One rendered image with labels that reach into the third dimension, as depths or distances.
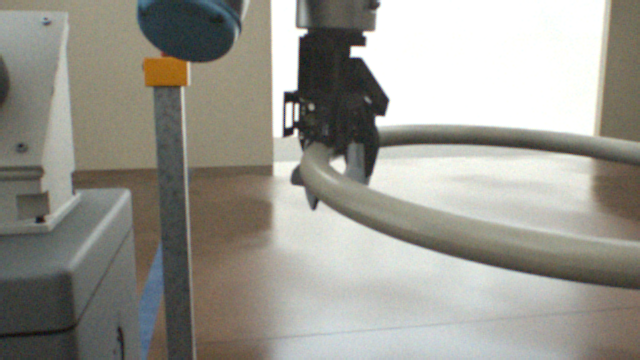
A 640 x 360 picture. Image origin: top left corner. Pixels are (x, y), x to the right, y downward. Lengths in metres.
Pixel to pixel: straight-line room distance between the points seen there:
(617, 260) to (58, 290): 0.45
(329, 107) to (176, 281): 1.23
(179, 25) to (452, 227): 0.29
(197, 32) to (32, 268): 0.26
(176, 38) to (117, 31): 6.19
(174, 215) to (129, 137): 5.05
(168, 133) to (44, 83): 0.93
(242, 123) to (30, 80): 5.93
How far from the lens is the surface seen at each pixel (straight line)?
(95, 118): 6.76
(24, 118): 0.71
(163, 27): 0.52
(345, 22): 0.59
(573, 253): 0.37
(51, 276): 0.56
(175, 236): 1.70
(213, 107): 6.61
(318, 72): 0.60
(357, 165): 0.64
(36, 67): 0.77
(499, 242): 0.37
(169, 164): 1.66
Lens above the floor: 1.02
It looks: 10 degrees down
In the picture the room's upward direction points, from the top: straight up
